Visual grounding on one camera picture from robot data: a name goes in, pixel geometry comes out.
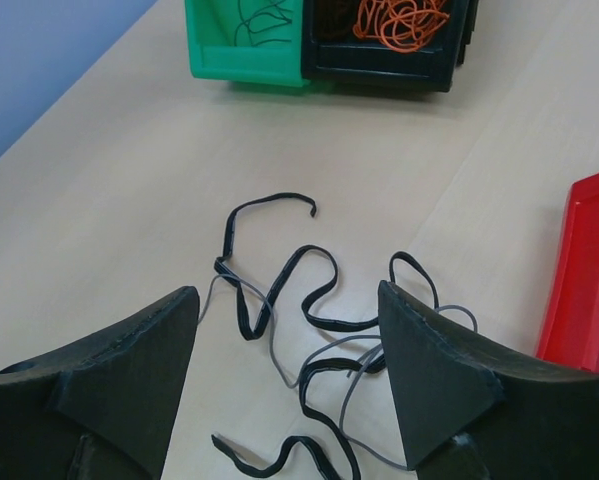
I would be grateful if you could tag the black plastic bin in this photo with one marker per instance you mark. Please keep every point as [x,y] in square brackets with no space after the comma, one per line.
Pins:
[411,45]

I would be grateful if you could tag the green plastic bin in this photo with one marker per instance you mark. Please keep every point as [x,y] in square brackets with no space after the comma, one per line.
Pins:
[256,42]

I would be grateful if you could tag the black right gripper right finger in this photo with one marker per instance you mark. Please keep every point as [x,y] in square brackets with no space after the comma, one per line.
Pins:
[471,408]

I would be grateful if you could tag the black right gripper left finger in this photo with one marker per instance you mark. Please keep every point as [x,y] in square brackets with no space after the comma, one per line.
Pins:
[104,406]

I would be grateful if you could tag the red plastic bin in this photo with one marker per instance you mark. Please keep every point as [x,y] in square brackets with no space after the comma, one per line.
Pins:
[570,331]

